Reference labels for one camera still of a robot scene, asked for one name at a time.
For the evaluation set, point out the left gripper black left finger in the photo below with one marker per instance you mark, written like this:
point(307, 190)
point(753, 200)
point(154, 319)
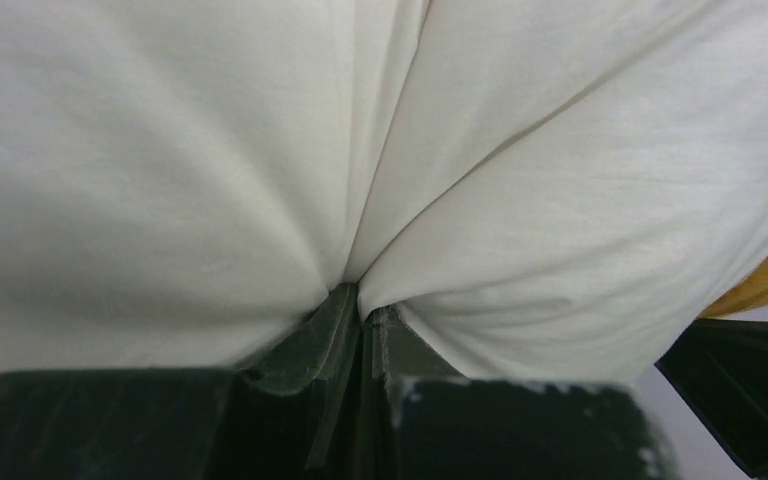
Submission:
point(278, 415)

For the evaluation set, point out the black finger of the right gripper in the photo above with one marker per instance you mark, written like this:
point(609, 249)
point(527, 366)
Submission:
point(720, 369)

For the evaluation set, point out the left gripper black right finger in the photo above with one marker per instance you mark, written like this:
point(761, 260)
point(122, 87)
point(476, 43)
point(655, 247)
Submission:
point(427, 421)

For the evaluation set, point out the white pillow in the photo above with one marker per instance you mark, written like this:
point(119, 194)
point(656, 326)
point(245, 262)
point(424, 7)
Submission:
point(544, 189)

